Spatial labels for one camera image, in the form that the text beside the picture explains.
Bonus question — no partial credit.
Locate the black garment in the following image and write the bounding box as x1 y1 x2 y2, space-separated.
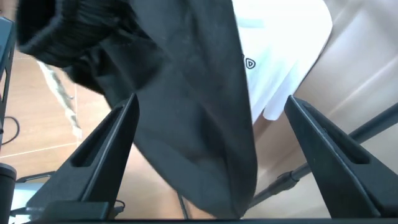
15 0 259 218

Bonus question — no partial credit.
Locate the white printed t-shirt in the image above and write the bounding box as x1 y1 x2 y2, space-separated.
231 0 333 124

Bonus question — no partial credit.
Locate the black clothes rack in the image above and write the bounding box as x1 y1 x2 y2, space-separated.
248 102 398 208

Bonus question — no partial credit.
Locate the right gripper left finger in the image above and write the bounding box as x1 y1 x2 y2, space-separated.
25 92 141 220

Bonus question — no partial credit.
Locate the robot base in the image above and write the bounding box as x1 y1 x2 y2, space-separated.
0 15 57 224

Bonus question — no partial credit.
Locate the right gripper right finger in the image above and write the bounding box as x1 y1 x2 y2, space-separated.
284 95 398 218

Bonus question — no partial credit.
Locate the black cable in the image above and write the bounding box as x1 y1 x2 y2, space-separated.
0 116 21 146

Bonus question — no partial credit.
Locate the beige curtain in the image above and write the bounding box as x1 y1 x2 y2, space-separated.
253 0 398 218

